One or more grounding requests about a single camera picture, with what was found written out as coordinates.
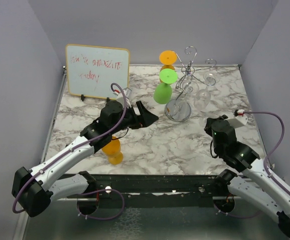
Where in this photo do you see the clear wine glass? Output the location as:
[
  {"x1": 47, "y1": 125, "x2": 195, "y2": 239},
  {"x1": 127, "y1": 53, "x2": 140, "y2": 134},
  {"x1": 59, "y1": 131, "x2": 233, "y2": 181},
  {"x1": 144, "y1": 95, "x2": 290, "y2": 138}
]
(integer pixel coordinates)
[{"x1": 194, "y1": 71, "x2": 219, "y2": 111}]

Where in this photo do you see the green plastic wine glass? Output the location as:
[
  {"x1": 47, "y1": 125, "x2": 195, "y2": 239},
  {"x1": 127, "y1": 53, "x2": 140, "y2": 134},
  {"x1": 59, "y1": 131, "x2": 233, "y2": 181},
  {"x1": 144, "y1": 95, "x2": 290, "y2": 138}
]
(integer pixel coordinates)
[{"x1": 153, "y1": 68, "x2": 178, "y2": 104}]

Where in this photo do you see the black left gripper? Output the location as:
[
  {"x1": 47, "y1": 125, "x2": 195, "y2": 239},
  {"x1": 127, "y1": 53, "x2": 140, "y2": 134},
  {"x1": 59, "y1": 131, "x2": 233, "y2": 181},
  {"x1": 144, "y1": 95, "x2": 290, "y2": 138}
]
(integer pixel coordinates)
[{"x1": 110, "y1": 101, "x2": 159, "y2": 135}]

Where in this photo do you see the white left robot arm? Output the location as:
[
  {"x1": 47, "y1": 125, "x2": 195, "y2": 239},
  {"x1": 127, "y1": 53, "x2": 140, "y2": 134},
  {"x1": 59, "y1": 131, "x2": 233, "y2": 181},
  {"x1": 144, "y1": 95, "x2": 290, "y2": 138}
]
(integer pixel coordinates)
[{"x1": 12, "y1": 100, "x2": 159, "y2": 217}]

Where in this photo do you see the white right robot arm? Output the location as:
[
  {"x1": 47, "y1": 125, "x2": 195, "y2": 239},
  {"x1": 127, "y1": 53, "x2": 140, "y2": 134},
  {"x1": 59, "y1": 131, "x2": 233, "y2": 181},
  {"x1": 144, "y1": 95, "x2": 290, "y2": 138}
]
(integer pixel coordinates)
[{"x1": 204, "y1": 110, "x2": 290, "y2": 239}]

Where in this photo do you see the clear tall glass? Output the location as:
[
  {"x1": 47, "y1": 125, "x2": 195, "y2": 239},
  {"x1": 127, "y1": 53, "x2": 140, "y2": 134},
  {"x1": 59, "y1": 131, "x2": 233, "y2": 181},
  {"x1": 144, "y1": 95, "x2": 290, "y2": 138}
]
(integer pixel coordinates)
[{"x1": 170, "y1": 80, "x2": 199, "y2": 122}]

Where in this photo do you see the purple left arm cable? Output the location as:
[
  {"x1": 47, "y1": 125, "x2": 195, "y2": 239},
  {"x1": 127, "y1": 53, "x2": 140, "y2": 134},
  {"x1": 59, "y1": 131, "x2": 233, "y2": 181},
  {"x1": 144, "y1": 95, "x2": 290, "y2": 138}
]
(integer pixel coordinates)
[{"x1": 12, "y1": 83, "x2": 130, "y2": 221}]

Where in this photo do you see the yellow framed whiteboard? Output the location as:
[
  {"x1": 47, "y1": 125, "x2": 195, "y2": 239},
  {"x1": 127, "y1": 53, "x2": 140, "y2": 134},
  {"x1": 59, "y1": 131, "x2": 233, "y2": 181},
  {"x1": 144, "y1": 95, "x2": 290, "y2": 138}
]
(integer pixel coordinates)
[{"x1": 65, "y1": 44, "x2": 130, "y2": 99}]

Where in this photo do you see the clear short glass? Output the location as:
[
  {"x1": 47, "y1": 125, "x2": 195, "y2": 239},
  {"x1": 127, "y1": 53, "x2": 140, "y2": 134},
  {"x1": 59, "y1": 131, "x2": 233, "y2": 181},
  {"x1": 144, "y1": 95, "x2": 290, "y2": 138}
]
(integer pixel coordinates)
[{"x1": 199, "y1": 117, "x2": 207, "y2": 128}]

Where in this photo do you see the chrome wine glass rack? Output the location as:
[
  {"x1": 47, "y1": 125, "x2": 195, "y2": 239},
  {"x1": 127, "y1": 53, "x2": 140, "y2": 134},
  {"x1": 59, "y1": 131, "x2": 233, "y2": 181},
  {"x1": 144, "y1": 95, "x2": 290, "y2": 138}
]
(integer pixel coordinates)
[{"x1": 164, "y1": 46, "x2": 217, "y2": 123}]

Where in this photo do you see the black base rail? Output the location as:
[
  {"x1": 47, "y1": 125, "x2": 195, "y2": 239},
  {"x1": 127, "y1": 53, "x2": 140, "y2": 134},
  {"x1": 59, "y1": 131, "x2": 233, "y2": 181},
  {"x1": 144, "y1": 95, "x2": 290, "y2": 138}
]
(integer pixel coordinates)
[{"x1": 62, "y1": 173, "x2": 272, "y2": 208}]

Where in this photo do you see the orange plastic glass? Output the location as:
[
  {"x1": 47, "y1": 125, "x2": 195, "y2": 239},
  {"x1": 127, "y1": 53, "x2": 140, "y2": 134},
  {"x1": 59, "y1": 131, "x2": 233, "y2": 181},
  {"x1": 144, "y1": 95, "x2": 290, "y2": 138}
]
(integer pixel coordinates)
[
  {"x1": 159, "y1": 50, "x2": 177, "y2": 71},
  {"x1": 102, "y1": 136, "x2": 123, "y2": 165}
]

